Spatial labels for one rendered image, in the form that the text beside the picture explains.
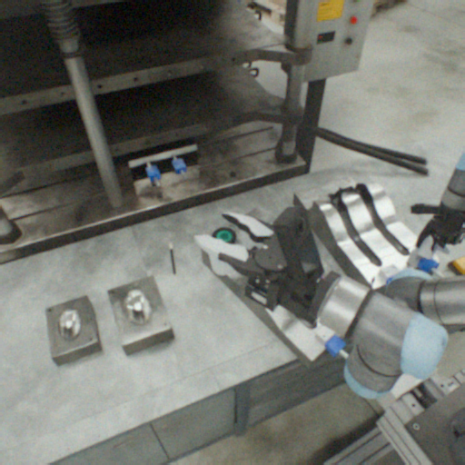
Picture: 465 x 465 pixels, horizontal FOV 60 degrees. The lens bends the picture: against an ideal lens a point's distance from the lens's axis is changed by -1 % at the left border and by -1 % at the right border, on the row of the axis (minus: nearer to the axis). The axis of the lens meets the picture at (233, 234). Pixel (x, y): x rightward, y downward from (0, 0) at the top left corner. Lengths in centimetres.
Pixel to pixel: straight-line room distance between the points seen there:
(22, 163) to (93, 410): 86
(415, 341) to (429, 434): 47
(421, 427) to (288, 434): 108
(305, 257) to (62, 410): 89
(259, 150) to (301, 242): 137
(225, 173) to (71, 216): 65
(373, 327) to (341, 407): 154
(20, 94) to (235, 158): 89
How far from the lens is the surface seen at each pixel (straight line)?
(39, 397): 130
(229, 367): 121
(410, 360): 55
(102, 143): 147
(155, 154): 159
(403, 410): 106
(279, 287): 57
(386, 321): 55
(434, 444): 99
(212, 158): 183
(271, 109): 168
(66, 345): 127
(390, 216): 152
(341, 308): 55
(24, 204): 182
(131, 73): 142
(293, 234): 52
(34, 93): 142
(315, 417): 204
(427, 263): 135
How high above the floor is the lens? 192
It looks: 49 degrees down
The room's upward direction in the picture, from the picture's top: straight up
